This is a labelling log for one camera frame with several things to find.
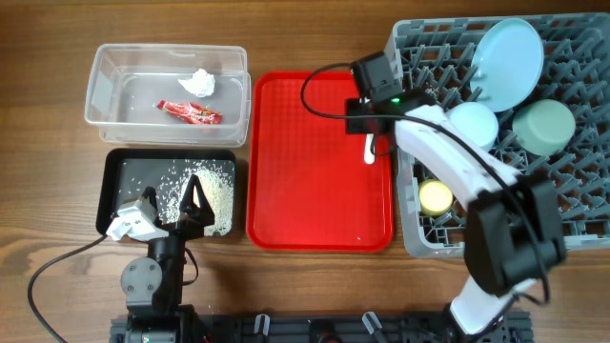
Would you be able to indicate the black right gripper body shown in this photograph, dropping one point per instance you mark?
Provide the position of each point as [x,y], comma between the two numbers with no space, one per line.
[354,107]

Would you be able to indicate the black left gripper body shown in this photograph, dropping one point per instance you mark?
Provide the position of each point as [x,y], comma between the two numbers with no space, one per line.
[190,230]

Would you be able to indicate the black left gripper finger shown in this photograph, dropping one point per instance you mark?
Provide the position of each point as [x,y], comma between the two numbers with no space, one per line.
[194,202]
[149,203]

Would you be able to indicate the rice food waste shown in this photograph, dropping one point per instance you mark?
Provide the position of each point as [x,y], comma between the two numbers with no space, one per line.
[170,178]

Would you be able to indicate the cream plastic spoon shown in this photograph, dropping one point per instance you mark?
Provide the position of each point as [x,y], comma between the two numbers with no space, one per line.
[369,149]

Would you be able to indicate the red snack wrapper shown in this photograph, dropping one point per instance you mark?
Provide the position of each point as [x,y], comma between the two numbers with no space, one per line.
[190,113]

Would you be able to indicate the yellow plastic cup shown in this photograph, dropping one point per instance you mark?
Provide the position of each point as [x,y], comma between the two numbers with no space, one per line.
[435,197]

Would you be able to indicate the light blue bowl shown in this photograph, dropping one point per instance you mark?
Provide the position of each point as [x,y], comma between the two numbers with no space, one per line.
[477,122]

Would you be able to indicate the white napkin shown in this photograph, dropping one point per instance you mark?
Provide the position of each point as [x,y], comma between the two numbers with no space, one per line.
[201,84]

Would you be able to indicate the light blue plate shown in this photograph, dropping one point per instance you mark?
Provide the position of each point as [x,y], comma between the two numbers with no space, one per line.
[508,62]

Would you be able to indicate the green bowl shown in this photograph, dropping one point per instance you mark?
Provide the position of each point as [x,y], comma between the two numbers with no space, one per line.
[545,127]

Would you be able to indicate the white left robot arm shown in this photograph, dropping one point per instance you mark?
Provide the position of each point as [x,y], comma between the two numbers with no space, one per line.
[153,284]

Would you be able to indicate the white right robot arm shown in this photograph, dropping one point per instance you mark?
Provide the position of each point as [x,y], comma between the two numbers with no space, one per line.
[513,235]

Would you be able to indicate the grey dishwasher rack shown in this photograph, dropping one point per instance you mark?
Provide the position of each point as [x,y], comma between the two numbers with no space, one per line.
[436,55]

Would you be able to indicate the black plastic tray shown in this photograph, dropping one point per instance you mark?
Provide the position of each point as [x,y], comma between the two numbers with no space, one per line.
[115,158]

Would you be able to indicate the red serving tray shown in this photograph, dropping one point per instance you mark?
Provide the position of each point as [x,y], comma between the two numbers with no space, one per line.
[310,188]

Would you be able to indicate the clear plastic bin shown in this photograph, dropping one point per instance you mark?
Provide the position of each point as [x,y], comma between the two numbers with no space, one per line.
[127,81]

